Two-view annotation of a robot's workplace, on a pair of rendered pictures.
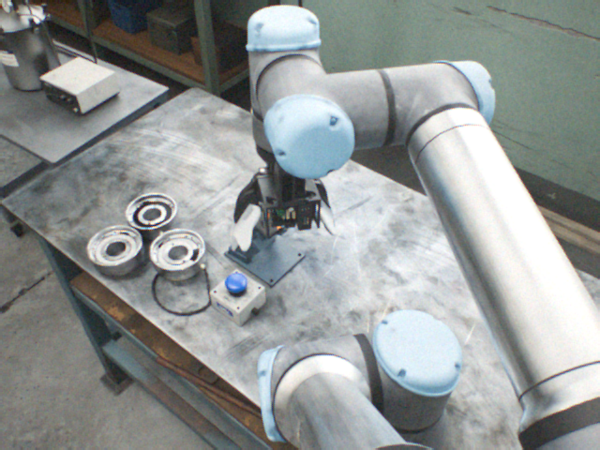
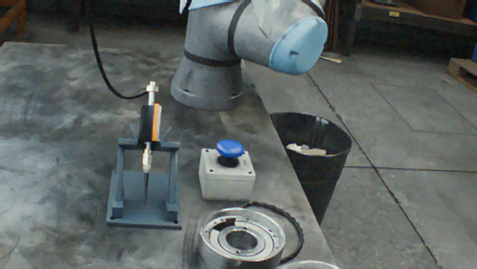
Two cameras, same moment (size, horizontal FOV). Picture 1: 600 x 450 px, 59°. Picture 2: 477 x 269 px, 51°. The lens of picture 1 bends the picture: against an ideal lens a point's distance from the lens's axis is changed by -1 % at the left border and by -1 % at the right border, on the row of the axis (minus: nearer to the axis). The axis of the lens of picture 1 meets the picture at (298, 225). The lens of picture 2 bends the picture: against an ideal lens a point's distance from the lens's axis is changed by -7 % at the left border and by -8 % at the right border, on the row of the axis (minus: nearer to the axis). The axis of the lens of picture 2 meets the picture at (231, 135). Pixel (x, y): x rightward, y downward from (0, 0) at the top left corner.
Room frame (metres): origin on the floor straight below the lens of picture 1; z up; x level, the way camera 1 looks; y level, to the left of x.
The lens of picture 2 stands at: (1.11, 0.53, 1.23)
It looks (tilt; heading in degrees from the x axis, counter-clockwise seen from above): 27 degrees down; 219
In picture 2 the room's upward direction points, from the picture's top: 9 degrees clockwise
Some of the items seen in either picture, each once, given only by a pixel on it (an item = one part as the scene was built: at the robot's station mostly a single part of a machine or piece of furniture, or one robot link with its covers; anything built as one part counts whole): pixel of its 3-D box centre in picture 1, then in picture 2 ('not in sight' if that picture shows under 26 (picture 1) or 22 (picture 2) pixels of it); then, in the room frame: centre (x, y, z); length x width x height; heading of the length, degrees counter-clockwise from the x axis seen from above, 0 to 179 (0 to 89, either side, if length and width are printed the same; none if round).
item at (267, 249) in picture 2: (178, 255); (240, 245); (0.69, 0.23, 0.82); 0.08 x 0.08 x 0.02
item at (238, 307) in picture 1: (240, 298); (226, 171); (0.58, 0.10, 0.82); 0.08 x 0.07 x 0.05; 52
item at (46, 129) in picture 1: (77, 170); not in sight; (1.51, 0.81, 0.34); 0.67 x 0.46 x 0.68; 56
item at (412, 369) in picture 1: (408, 367); (221, 18); (0.36, -0.15, 0.97); 0.13 x 0.12 x 0.14; 101
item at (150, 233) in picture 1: (153, 217); not in sight; (0.79, 0.30, 0.82); 0.10 x 0.10 x 0.04
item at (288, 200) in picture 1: (286, 180); not in sight; (0.52, 0.02, 1.16); 0.09 x 0.08 x 0.12; 13
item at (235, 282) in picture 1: (236, 288); (228, 158); (0.59, 0.11, 0.85); 0.04 x 0.04 x 0.05
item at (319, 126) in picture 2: not in sight; (294, 182); (-0.37, -0.34, 0.21); 0.34 x 0.34 x 0.43
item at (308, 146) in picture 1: (320, 115); not in sight; (0.44, -0.02, 1.32); 0.11 x 0.11 x 0.08; 11
